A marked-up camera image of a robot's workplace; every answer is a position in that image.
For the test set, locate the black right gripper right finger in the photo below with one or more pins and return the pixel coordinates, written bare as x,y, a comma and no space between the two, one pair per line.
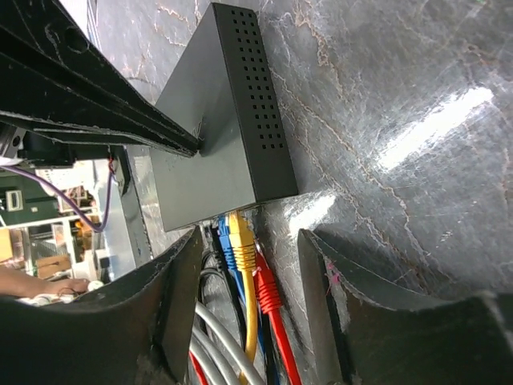
367,330

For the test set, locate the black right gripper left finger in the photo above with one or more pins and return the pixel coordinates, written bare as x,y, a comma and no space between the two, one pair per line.
134,330

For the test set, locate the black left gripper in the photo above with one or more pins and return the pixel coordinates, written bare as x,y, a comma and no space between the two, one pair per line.
64,101

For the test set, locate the black network switch box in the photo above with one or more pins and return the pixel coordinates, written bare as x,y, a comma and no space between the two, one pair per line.
222,92

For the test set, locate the person's bare hand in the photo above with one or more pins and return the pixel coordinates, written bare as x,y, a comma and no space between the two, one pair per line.
21,285

